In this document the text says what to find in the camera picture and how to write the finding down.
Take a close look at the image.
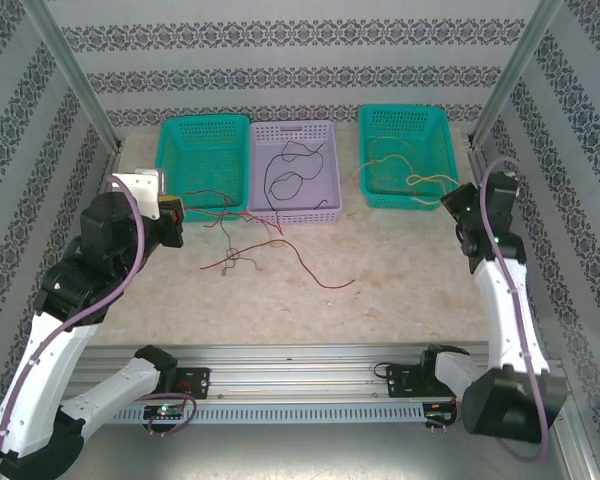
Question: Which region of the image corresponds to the thin red wire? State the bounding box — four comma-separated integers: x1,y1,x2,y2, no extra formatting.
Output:
182,188,286,236
199,238,356,290

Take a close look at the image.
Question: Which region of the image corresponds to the thin dark green wire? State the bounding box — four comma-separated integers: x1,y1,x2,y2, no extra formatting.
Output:
204,192,261,277

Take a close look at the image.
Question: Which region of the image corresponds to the thin yellow wire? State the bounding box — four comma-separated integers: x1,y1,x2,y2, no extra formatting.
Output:
350,153,460,206
367,135,419,194

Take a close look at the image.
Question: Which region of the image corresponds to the teal plastic basket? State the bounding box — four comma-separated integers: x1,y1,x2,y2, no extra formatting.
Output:
357,103,462,211
155,114,252,223

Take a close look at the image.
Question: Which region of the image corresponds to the thin black wire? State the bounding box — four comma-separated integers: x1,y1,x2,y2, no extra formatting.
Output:
269,152,330,214
263,141,326,214

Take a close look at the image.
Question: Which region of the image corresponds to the purple plastic basket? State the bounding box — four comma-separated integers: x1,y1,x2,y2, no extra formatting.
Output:
248,121,343,225

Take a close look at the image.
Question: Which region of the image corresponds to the small circuit board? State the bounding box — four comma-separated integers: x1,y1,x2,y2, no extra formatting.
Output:
143,404,187,420
423,401,459,426

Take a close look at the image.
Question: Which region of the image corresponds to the grey metal sheet panel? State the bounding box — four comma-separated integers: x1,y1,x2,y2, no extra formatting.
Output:
9,397,599,480

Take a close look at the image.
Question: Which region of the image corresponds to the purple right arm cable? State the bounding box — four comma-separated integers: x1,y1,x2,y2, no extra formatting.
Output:
449,155,552,461

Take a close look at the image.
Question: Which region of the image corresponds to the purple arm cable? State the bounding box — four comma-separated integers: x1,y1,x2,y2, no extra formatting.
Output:
0,173,199,480
449,155,552,461

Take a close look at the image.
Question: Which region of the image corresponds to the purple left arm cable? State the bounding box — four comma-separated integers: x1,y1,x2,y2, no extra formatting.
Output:
0,173,199,480

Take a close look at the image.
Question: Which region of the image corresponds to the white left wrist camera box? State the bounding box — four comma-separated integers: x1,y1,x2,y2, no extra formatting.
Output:
109,168,170,220

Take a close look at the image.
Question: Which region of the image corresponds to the aluminium side rail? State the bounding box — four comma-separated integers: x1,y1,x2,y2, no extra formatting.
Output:
49,147,122,364
467,139,551,359

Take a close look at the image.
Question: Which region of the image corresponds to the aluminium frame post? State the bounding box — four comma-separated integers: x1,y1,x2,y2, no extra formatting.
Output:
468,0,566,146
19,0,124,151

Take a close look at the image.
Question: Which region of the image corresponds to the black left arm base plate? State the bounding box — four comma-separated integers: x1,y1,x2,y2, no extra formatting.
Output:
172,367,211,401

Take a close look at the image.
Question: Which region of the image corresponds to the aluminium mounting rail beam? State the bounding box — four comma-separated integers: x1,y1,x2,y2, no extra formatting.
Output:
27,342,574,401

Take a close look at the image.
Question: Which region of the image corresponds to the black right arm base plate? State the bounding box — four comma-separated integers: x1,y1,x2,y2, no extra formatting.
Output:
385,364,479,400

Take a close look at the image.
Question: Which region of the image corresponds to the white slotted cable duct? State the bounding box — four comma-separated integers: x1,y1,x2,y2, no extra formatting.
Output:
114,403,426,425

